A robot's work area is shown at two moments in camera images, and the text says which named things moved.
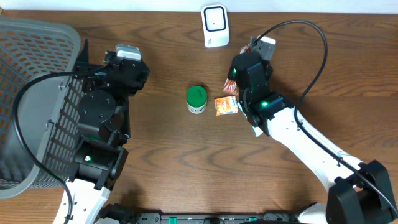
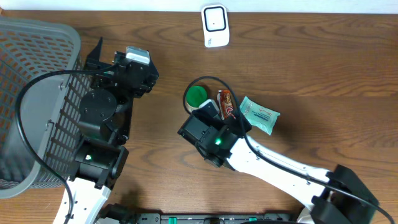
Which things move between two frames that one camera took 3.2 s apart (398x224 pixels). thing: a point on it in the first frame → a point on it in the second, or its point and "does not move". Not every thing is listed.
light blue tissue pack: x=257 y=130 → x=259 y=116
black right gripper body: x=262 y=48 → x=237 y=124
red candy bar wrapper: x=231 y=86 → x=225 y=104
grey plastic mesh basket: x=50 y=111 does not move
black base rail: x=199 y=218 does not move
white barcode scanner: x=216 y=25 does not move
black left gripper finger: x=83 y=56 → x=92 y=61
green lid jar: x=196 y=99 does not move
